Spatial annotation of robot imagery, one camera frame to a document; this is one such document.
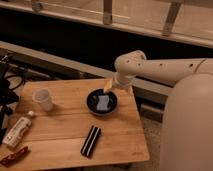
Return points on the black tripod stand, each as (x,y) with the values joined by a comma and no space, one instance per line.
(7,96)

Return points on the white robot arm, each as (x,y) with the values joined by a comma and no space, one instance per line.
(187,128)

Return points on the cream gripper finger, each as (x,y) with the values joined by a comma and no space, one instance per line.
(108,86)

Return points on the black ceramic cup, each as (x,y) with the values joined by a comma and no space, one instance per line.
(92,101)

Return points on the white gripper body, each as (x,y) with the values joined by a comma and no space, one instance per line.
(121,82)

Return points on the white paper in cup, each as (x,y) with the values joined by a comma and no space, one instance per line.
(103,101)

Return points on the translucent plastic cup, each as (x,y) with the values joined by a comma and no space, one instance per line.
(43,98)

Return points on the red snack wrapper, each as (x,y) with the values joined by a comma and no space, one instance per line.
(14,157)

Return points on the small white bottle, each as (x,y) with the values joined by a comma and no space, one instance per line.
(16,133)

